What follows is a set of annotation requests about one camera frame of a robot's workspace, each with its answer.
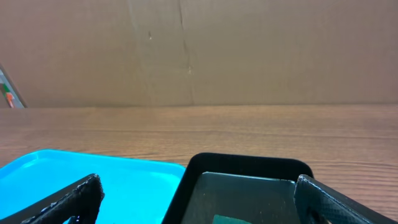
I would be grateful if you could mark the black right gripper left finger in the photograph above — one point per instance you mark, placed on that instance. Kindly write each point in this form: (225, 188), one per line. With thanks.
(78, 202)

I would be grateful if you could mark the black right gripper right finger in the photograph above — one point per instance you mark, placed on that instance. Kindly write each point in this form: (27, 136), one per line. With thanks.
(317, 203)

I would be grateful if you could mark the green yellow sponge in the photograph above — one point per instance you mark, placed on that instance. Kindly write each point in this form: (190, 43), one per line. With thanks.
(219, 219)

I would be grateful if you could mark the black plastic tray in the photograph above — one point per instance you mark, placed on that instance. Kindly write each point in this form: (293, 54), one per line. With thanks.
(250, 188)

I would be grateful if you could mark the teal plastic tray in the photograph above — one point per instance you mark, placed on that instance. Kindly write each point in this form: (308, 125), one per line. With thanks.
(135, 191)

